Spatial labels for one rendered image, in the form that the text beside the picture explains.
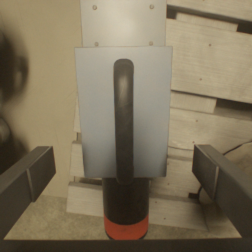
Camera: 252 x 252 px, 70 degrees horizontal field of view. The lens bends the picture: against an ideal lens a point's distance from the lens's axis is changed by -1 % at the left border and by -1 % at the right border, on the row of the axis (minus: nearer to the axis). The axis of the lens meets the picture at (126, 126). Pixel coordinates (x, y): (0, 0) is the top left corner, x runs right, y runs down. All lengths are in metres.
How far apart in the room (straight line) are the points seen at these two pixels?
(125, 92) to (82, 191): 0.38
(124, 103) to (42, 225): 0.72
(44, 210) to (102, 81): 0.64
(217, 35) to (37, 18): 0.48
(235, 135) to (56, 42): 0.55
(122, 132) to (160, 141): 0.09
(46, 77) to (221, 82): 0.48
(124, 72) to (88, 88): 0.07
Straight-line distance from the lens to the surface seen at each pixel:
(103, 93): 0.27
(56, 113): 0.62
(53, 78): 0.61
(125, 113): 0.22
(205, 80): 0.47
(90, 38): 0.33
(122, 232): 0.42
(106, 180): 0.36
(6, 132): 0.68
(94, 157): 0.30
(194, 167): 0.17
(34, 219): 0.86
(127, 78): 0.22
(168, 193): 0.58
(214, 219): 0.62
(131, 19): 0.34
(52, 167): 0.17
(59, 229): 0.86
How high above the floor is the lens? 0.58
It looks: 75 degrees down
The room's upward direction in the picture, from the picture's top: 180 degrees counter-clockwise
